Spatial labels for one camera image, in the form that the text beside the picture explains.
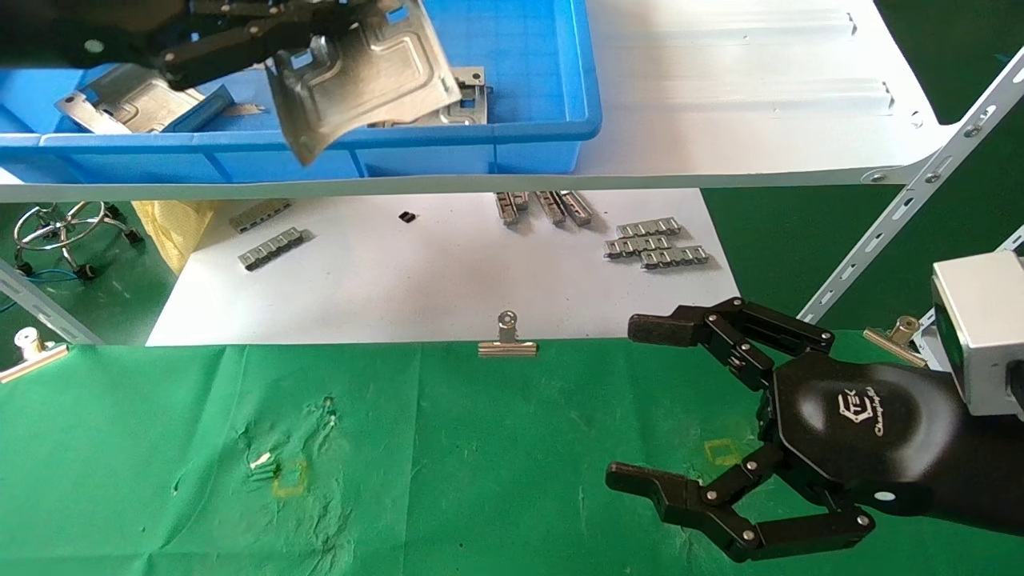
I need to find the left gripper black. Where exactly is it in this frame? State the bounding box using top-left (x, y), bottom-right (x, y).
top-left (32, 0), bottom-right (405, 90)

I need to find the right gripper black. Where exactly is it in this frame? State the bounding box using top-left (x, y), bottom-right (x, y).
top-left (606, 298), bottom-right (965, 562)

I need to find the sheet metal bracket part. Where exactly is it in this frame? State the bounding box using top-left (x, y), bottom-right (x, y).
top-left (266, 0), bottom-right (463, 166)
top-left (54, 64), bottom-right (235, 135)
top-left (368, 66), bottom-right (490, 129)

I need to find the silver binder clip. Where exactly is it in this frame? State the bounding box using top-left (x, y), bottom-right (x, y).
top-left (862, 316), bottom-right (929, 369)
top-left (478, 310), bottom-right (538, 358)
top-left (0, 328), bottom-right (70, 384)

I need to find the yellow cloth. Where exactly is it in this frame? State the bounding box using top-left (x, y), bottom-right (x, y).
top-left (132, 200), bottom-right (218, 275)

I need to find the blue plastic bin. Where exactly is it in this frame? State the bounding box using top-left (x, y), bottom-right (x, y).
top-left (0, 0), bottom-right (602, 185)

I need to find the green cloth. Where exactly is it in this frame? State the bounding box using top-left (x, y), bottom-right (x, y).
top-left (0, 330), bottom-right (1024, 576)

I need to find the chrome stool base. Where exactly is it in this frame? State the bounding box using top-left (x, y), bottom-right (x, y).
top-left (12, 200), bottom-right (146, 281)

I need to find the white flat board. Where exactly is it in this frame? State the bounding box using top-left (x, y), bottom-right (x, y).
top-left (146, 190), bottom-right (741, 346)

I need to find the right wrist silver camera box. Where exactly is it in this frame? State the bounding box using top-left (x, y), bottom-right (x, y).
top-left (930, 250), bottom-right (1024, 418)

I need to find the blue cable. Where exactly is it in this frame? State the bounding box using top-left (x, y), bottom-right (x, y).
top-left (0, 268), bottom-right (81, 313)

